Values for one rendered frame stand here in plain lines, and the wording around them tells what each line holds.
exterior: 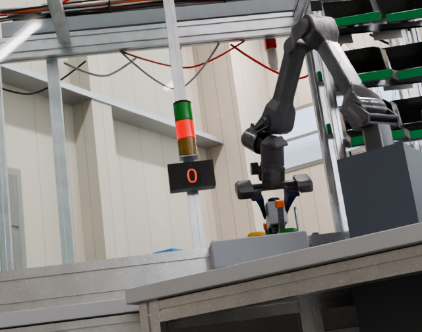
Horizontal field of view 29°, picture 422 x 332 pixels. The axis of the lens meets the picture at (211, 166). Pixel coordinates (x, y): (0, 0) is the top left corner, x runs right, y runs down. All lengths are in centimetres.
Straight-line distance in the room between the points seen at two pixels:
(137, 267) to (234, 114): 820
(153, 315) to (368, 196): 47
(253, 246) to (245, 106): 841
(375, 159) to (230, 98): 847
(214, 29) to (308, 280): 204
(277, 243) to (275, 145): 28
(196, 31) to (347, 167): 178
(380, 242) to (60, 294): 77
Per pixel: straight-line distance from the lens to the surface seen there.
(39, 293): 184
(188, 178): 216
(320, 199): 1021
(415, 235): 134
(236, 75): 1019
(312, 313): 178
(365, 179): 163
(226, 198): 984
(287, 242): 179
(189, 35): 333
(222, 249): 177
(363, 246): 137
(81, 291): 183
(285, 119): 197
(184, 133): 220
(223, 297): 152
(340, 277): 140
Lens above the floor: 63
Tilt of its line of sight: 16 degrees up
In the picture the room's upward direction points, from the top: 8 degrees counter-clockwise
